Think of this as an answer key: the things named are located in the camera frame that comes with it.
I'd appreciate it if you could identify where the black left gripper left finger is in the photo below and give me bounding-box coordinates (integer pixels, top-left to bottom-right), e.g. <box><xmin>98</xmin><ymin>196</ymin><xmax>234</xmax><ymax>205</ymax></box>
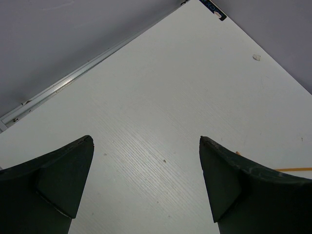
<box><xmin>0</xmin><ymin>135</ymin><xmax>94</xmax><ymax>234</ymax></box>

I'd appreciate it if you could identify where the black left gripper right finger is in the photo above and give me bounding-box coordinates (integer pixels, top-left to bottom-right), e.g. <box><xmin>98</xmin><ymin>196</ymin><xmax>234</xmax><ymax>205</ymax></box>
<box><xmin>199</xmin><ymin>136</ymin><xmax>312</xmax><ymax>234</ymax></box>

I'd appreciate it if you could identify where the aluminium table frame rail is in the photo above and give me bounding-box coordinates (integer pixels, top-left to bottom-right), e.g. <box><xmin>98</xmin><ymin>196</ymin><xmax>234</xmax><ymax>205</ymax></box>
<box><xmin>0</xmin><ymin>0</ymin><xmax>184</xmax><ymax>131</ymax></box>

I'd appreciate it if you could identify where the small white tape scrap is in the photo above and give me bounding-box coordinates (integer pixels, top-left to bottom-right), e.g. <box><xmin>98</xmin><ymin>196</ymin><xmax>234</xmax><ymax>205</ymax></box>
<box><xmin>253</xmin><ymin>54</ymin><xmax>261</xmax><ymax>61</ymax></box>

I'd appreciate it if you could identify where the blue label sticker left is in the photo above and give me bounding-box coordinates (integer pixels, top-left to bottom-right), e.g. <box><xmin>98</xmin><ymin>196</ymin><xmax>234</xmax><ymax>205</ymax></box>
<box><xmin>200</xmin><ymin>0</ymin><xmax>227</xmax><ymax>21</ymax></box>

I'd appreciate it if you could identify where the orange chopstick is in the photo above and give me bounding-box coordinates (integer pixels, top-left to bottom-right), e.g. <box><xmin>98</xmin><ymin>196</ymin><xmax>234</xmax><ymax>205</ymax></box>
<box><xmin>235</xmin><ymin>151</ymin><xmax>312</xmax><ymax>172</ymax></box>

